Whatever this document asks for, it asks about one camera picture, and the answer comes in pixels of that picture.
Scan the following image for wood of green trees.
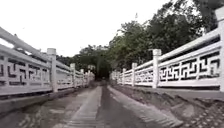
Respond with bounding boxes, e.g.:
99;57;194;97
55;0;224;81

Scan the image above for white stone railing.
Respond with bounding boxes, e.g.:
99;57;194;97
109;6;224;93
0;26;96;98

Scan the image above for grey stone ramp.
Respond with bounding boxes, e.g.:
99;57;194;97
61;84;183;128

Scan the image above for stone stairs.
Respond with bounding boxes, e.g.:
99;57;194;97
0;87;101;128
109;84;224;128

